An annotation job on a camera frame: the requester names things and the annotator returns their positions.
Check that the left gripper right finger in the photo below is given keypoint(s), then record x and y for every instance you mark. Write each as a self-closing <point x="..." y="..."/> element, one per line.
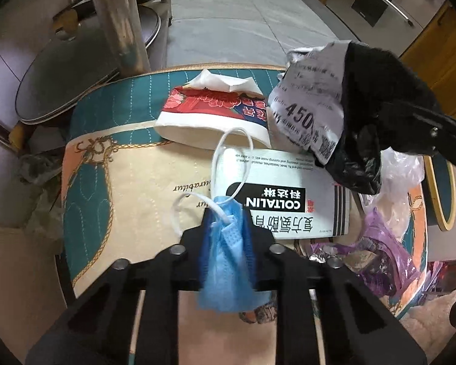
<point x="325" y="314"/>

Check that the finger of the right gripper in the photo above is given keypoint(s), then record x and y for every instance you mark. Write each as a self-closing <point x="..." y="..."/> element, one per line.
<point x="425" y="129"/>

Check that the white Coltalin medicine box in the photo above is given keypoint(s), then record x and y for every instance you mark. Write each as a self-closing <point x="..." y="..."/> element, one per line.
<point x="285" y="192"/>

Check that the teal bin with yellow rim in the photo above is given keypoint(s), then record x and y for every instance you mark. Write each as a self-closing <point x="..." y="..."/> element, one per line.
<point x="439" y="191"/>

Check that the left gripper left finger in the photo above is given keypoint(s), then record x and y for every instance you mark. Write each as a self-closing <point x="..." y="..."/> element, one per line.
<point x="130" y="313"/>

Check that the stainless steel oven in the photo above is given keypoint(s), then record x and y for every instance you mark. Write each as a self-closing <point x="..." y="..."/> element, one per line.
<point x="387" y="24"/>

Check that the clear plastic bag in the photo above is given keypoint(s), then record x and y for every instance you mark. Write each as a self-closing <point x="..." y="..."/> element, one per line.
<point x="400" y="173"/>

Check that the black plastic bag with receipt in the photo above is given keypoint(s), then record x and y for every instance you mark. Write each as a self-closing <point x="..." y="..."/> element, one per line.
<point x="329" y="104"/>

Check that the teal orange patterned mat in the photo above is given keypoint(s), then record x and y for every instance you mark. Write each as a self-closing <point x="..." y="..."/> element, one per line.
<point x="120" y="179"/>

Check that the stainless steel rack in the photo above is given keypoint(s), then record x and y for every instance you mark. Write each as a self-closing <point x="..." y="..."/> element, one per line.
<point x="121" y="23"/>

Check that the wooden kitchen cabinets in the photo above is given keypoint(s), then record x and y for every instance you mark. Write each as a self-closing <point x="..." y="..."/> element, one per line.
<point x="433" y="55"/>

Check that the dark round pan lid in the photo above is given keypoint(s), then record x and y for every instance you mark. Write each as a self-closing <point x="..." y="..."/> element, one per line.
<point x="63" y="71"/>

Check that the purple plastic bag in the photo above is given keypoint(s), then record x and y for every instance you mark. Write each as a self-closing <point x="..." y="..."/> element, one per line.
<point x="377" y="258"/>

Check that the blue surgical face mask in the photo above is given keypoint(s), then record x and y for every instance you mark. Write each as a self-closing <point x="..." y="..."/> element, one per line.
<point x="227" y="259"/>

